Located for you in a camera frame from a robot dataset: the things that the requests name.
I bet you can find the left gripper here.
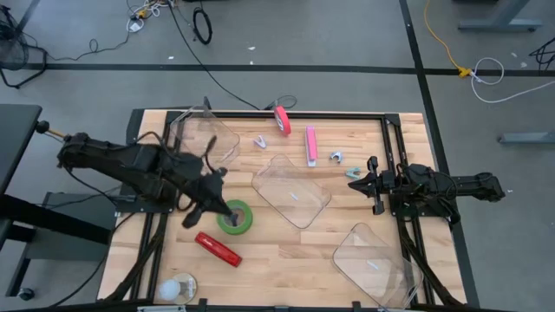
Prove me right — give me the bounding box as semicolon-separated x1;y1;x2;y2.
180;166;240;231

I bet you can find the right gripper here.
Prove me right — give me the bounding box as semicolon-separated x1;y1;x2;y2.
348;155;408;217

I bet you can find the red stapler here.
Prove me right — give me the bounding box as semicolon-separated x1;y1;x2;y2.
193;231;243;268

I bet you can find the green tape roll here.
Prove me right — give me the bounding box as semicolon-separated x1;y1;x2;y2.
216;198;254;237

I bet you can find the pink stapler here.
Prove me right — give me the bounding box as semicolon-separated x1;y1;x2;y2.
304;125;319;168

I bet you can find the pink tape roll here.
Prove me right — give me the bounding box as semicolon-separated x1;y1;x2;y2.
273;105;292;137

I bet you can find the clear plastic bin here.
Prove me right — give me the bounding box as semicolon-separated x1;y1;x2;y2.
167;105;242;174
332;223;424;311
251;153;333;230

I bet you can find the white light bulb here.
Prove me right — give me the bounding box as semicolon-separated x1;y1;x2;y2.
158;278;196;303

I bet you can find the grey floor foot bar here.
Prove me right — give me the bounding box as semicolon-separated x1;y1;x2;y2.
498;132;555;145

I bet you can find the black desk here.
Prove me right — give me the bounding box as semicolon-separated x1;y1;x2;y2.
0;103;118;300

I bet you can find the grey desk leg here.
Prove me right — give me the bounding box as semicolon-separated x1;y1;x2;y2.
453;0;543;32

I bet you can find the black floor fan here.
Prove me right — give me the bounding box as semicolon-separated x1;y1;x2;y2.
0;6;49;90

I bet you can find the black aluminium table frame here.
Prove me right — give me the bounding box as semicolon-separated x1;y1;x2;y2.
101;107;467;312

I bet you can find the silver bracket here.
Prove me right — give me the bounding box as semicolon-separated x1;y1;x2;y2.
136;305;187;312

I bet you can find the black cable loop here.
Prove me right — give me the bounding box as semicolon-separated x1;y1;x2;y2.
263;94;298;112

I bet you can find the yellow extension cable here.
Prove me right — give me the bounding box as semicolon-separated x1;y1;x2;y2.
423;0;473;79

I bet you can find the white cable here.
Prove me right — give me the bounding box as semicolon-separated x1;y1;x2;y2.
470;56;555;104

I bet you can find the long black floor cable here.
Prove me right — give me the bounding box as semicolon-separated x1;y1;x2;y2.
166;0;261;111

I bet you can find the coiled black cable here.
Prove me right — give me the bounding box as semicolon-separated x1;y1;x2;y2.
192;7;213;46

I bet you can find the thin black floor cable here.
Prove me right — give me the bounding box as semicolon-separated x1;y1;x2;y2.
45;29;131;62

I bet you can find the tangled cable bundle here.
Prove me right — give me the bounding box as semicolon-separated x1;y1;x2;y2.
129;0;174;21

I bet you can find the black cable tangle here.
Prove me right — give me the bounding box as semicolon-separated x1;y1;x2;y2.
528;36;555;73

